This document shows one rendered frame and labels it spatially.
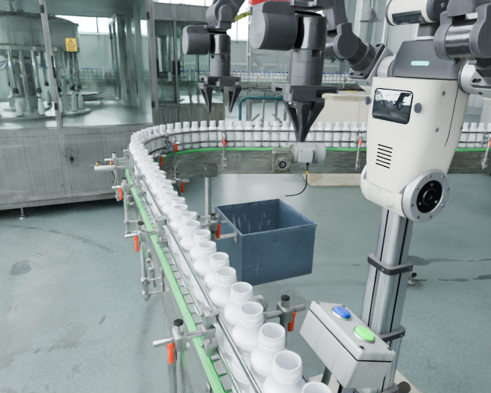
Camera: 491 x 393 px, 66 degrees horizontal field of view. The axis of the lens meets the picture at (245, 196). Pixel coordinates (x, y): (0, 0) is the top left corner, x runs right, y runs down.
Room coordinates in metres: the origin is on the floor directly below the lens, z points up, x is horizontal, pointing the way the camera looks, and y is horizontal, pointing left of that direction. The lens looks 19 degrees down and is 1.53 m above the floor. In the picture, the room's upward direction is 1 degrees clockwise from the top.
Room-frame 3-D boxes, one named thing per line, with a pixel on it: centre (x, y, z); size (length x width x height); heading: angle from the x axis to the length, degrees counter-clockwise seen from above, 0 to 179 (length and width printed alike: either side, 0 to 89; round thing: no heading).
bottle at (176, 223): (0.94, 0.17, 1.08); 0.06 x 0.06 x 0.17
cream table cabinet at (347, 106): (5.16, -1.36, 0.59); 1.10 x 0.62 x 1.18; 95
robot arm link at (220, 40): (1.10, 0.08, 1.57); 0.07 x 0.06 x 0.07; 114
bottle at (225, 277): (0.62, 0.03, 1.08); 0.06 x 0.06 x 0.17
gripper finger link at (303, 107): (0.69, -0.11, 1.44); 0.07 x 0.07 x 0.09; 22
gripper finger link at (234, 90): (1.11, 0.06, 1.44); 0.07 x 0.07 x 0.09; 24
